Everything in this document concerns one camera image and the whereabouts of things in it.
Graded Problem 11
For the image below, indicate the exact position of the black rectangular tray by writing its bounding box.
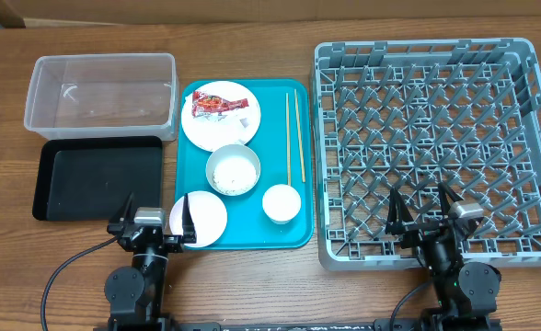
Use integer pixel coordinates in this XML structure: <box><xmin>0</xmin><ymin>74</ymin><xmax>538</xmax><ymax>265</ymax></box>
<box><xmin>32</xmin><ymin>136</ymin><xmax>164</xmax><ymax>222</ymax></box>

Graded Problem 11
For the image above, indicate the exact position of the teal serving tray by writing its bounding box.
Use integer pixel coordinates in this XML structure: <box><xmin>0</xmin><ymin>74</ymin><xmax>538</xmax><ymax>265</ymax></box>
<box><xmin>173</xmin><ymin>78</ymin><xmax>316</xmax><ymax>251</ymax></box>

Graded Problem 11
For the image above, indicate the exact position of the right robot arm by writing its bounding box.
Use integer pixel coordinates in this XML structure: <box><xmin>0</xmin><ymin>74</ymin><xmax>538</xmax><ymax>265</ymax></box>
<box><xmin>386</xmin><ymin>183</ymin><xmax>501</xmax><ymax>330</ymax></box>

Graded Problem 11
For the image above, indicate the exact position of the grey bowl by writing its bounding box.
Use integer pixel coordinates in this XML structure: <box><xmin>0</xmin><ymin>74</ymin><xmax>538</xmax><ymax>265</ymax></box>
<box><xmin>205</xmin><ymin>144</ymin><xmax>261</xmax><ymax>194</ymax></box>

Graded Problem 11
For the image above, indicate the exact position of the cardboard backdrop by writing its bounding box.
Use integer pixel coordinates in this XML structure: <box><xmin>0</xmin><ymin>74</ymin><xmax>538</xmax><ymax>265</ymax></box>
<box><xmin>0</xmin><ymin>0</ymin><xmax>541</xmax><ymax>28</ymax></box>

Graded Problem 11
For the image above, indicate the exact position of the red snack wrapper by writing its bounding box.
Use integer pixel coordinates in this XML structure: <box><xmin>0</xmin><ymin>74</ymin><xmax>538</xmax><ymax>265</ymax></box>
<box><xmin>191</xmin><ymin>90</ymin><xmax>249</xmax><ymax>117</ymax></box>

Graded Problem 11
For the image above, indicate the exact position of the uncooked rice pile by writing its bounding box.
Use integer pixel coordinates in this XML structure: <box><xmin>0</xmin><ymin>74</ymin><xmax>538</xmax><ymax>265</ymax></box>
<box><xmin>213</xmin><ymin>156</ymin><xmax>257</xmax><ymax>196</ymax></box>

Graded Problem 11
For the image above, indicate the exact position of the small white plate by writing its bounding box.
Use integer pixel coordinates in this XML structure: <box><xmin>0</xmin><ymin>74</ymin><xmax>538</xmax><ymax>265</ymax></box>
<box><xmin>187</xmin><ymin>191</ymin><xmax>228</xmax><ymax>248</ymax></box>

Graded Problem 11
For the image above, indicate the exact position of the clear plastic waste bin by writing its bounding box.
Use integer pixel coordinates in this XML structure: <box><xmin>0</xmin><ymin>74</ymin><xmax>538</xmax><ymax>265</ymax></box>
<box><xmin>24</xmin><ymin>52</ymin><xmax>179</xmax><ymax>141</ymax></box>

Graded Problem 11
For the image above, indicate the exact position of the white napkin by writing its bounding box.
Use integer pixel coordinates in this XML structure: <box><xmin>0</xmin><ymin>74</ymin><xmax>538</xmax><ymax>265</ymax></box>
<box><xmin>197</xmin><ymin>115</ymin><xmax>248</xmax><ymax>140</ymax></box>

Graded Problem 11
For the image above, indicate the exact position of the white cup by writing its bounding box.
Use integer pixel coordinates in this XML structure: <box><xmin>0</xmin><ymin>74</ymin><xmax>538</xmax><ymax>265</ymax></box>
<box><xmin>262</xmin><ymin>184</ymin><xmax>302</xmax><ymax>224</ymax></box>

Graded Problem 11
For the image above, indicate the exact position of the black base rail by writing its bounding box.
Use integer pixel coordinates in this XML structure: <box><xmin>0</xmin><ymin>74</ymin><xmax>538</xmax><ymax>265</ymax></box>
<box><xmin>93</xmin><ymin>318</ymin><xmax>502</xmax><ymax>331</ymax></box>

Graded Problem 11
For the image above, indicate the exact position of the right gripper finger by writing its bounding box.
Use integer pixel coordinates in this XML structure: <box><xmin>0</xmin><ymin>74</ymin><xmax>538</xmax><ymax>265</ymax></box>
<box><xmin>437</xmin><ymin>182</ymin><xmax>462</xmax><ymax>216</ymax></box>
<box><xmin>387</xmin><ymin>188</ymin><xmax>414</xmax><ymax>225</ymax></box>

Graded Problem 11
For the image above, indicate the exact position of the grey dishwasher rack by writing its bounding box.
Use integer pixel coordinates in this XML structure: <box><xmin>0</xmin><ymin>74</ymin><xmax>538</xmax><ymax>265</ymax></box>
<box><xmin>311</xmin><ymin>38</ymin><xmax>541</xmax><ymax>271</ymax></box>

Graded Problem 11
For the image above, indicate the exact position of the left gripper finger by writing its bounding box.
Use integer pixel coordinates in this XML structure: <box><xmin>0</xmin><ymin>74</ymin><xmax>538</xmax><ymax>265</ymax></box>
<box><xmin>110</xmin><ymin>192</ymin><xmax>134</xmax><ymax>225</ymax></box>
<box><xmin>181</xmin><ymin>193</ymin><xmax>196</xmax><ymax>237</ymax></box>

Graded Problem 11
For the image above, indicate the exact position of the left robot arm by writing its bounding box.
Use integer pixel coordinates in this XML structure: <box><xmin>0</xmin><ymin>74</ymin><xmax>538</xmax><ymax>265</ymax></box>
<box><xmin>104</xmin><ymin>194</ymin><xmax>197</xmax><ymax>330</ymax></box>

